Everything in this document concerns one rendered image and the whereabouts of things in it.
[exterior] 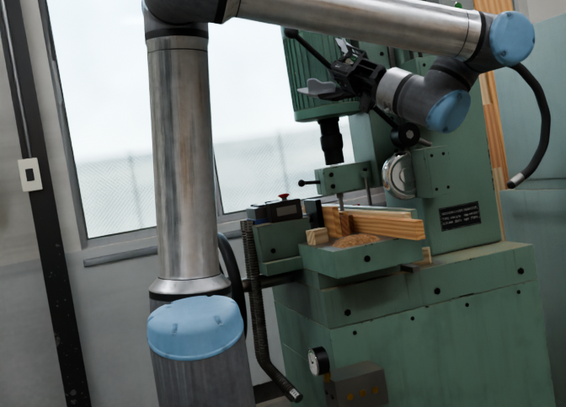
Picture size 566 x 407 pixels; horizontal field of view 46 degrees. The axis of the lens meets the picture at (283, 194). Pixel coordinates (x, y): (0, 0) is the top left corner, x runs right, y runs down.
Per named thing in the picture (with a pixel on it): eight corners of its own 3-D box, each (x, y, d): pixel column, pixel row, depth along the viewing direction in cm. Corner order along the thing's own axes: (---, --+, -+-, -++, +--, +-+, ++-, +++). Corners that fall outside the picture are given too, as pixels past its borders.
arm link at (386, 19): (146, -78, 100) (547, 7, 114) (146, -51, 112) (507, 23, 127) (136, -1, 100) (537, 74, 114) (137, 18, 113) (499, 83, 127)
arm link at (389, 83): (422, 90, 140) (396, 126, 138) (403, 83, 142) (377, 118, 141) (413, 64, 132) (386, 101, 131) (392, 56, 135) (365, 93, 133)
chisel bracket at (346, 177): (317, 200, 178) (312, 168, 177) (365, 192, 182) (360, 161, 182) (328, 200, 171) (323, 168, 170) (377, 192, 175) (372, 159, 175)
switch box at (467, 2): (433, 51, 172) (424, -11, 171) (466, 48, 175) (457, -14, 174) (445, 46, 166) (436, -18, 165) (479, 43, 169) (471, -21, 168)
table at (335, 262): (229, 260, 196) (226, 240, 196) (325, 241, 205) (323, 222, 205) (296, 288, 138) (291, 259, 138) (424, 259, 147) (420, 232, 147)
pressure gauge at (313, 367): (310, 381, 149) (305, 345, 149) (326, 377, 150) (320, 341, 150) (320, 388, 143) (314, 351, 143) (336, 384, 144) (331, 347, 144)
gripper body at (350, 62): (344, 42, 141) (391, 58, 134) (355, 67, 148) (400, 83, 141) (323, 69, 140) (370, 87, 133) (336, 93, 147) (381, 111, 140)
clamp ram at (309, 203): (287, 238, 174) (281, 203, 174) (313, 232, 176) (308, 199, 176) (298, 239, 166) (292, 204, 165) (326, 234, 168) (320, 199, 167)
